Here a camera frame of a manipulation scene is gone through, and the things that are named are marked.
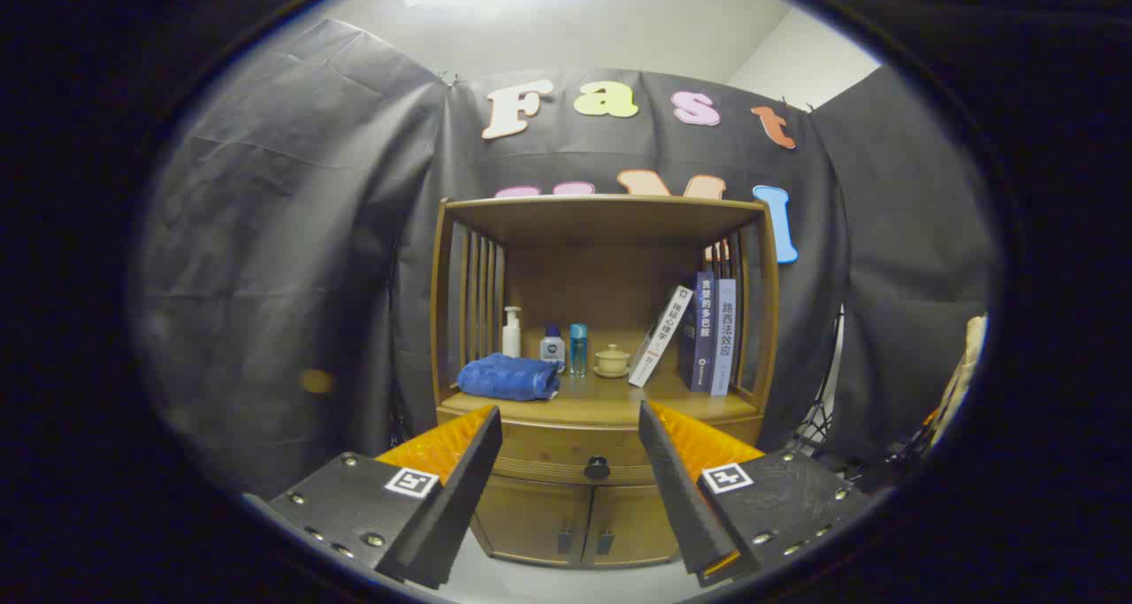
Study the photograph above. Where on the wooden cabinet door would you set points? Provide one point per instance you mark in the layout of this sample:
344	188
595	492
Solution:
632	524
531	520

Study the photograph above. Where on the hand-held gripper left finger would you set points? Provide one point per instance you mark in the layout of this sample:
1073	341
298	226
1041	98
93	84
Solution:
460	507

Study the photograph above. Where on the white pump bottle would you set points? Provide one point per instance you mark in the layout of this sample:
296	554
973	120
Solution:
511	339

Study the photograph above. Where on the wooden countertop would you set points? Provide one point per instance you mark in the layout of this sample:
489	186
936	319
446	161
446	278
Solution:
601	396

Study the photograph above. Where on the pale blue book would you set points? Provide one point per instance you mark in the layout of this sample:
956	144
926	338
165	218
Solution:
724	347

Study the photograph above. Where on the white book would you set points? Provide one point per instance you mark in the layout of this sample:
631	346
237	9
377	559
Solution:
661	334

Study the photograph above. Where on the wooden cabinet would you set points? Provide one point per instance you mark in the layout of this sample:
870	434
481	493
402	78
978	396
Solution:
601	286

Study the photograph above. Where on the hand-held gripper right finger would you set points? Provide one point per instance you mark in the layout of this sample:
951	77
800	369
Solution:
681	498

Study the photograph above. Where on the wooden drawer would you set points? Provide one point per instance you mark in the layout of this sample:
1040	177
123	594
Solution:
566	449

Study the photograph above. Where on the beige hanging cloth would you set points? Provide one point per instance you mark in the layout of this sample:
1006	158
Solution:
968	365

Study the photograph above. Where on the dark blue book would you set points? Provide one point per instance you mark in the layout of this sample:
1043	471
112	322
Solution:
703	339

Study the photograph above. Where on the black drawer knob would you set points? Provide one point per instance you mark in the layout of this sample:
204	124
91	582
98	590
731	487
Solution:
597	469

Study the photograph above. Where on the beige lidded teacup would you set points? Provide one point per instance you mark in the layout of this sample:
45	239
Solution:
611	361

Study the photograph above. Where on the clear blue bottle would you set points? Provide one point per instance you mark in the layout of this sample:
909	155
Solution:
577	352

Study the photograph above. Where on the white blue-capped lotion bottle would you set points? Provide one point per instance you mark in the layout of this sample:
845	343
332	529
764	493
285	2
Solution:
553	349

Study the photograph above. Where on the blue folded towel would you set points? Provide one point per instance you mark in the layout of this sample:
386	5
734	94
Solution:
504	378

